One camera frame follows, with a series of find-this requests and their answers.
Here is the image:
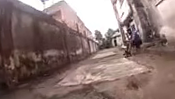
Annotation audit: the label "trees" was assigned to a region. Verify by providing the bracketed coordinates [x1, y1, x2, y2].
[93, 26, 120, 51]

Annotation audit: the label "worn concrete alley ground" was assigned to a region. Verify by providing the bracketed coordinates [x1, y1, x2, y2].
[0, 37, 175, 99]

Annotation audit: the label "small white building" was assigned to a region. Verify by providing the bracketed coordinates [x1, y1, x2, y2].
[109, 30, 125, 49]

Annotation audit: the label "pink building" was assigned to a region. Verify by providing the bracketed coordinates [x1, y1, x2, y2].
[42, 0, 94, 46]

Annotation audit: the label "person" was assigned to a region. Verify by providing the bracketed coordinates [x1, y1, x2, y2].
[120, 26, 145, 59]

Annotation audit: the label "grey stained building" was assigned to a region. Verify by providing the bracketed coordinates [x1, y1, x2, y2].
[107, 0, 175, 54]

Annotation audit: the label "stained boundary wall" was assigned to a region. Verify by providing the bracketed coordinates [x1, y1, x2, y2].
[0, 0, 105, 92]

